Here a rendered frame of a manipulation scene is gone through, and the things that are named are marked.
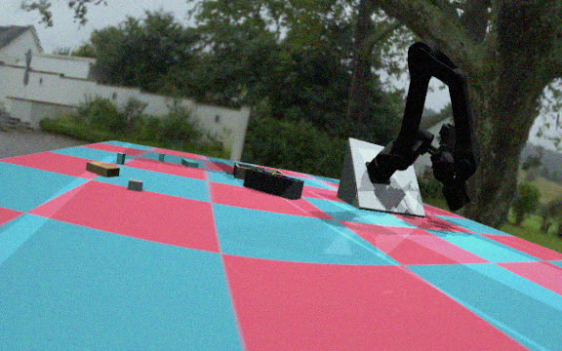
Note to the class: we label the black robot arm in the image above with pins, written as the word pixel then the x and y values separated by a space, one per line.
pixel 425 60

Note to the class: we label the brown rectangular block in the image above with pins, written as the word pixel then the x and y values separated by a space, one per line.
pixel 102 169

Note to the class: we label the cream shallow square tray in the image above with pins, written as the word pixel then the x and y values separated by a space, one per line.
pixel 240 169

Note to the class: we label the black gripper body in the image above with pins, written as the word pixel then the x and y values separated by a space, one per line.
pixel 425 137

